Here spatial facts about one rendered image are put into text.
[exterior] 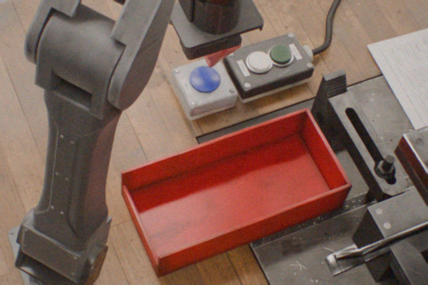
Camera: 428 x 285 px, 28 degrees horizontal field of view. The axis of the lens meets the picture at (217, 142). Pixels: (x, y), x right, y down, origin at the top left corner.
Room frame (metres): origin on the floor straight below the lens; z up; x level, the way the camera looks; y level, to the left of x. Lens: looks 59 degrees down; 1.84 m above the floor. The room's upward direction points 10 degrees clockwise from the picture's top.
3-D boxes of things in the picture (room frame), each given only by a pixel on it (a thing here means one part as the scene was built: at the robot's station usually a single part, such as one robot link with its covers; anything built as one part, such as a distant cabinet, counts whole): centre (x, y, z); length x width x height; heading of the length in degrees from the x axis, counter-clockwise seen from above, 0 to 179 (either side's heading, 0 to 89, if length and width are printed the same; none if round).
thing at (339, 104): (0.56, -0.18, 0.95); 0.15 x 0.03 x 0.10; 33
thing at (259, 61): (0.68, -0.03, 0.93); 0.03 x 0.03 x 0.02
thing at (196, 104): (0.64, 0.03, 0.90); 0.07 x 0.07 x 0.06; 33
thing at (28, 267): (0.34, 0.14, 1.00); 0.09 x 0.06 x 0.06; 70
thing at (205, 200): (0.49, -0.03, 0.93); 0.25 x 0.12 x 0.06; 123
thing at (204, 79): (0.64, 0.03, 0.93); 0.04 x 0.04 x 0.02
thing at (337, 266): (0.41, -0.18, 0.98); 0.07 x 0.02 x 0.01; 123
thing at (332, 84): (0.62, -0.14, 0.95); 0.06 x 0.03 x 0.09; 33
